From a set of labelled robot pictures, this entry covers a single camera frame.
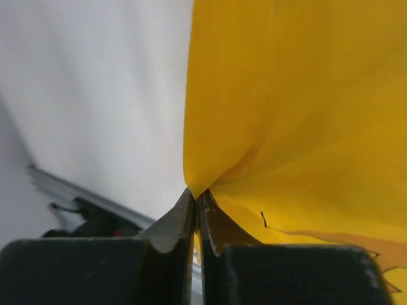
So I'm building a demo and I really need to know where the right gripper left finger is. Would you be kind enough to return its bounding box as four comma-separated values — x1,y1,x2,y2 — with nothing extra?
1,190,195,304

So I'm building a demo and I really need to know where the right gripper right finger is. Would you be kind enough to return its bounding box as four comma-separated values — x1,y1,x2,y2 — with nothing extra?
197,191,393,305

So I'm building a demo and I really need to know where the yellow Pikachu placemat cloth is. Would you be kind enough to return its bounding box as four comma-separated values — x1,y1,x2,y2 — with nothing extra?
183,1,406,304

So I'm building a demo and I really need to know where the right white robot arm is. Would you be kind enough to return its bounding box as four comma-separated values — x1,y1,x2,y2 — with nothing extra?
1,191,392,304

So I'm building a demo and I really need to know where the aluminium mounting rail frame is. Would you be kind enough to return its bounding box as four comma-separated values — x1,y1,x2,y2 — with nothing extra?
27,165,155,229

